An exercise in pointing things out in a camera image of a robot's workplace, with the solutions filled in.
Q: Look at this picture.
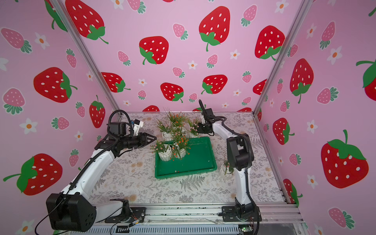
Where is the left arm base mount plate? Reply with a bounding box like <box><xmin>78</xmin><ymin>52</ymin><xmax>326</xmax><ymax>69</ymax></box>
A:
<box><xmin>104</xmin><ymin>207</ymin><xmax>146</xmax><ymax>223</ymax></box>

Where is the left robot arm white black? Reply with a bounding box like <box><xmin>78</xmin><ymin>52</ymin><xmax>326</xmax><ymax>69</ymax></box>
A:
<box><xmin>46</xmin><ymin>120</ymin><xmax>157</xmax><ymax>232</ymax></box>

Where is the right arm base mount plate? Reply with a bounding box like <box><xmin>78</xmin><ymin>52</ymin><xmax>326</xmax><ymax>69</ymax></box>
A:
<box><xmin>218</xmin><ymin>206</ymin><xmax>262</xmax><ymax>222</ymax></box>

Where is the tall orange flower pot back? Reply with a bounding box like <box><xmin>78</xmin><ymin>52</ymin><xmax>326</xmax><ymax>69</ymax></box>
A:
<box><xmin>166</xmin><ymin>111</ymin><xmax>187</xmax><ymax>137</ymax></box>

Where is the orange flower potted plant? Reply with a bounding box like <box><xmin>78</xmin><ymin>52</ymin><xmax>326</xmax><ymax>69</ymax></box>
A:
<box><xmin>171</xmin><ymin>133</ymin><xmax>190</xmax><ymax>159</ymax></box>

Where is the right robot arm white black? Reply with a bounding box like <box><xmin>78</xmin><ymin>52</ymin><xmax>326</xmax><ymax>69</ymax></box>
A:
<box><xmin>198</xmin><ymin>108</ymin><xmax>261</xmax><ymax>220</ymax></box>

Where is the green plastic storage tray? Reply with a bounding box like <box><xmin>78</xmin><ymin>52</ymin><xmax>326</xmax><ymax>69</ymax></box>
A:
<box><xmin>155</xmin><ymin>137</ymin><xmax>217</xmax><ymax>179</ymax></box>

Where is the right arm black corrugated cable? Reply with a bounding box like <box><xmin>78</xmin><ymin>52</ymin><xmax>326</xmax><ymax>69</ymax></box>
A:
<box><xmin>198</xmin><ymin>99</ymin><xmax>259</xmax><ymax>206</ymax></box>

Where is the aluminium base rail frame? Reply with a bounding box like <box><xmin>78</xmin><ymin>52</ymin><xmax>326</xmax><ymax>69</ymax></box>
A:
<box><xmin>86</xmin><ymin>203</ymin><xmax>309</xmax><ymax>235</ymax></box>

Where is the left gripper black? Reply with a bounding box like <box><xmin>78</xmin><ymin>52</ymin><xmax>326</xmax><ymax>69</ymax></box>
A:
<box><xmin>119</xmin><ymin>133</ymin><xmax>156</xmax><ymax>150</ymax></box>

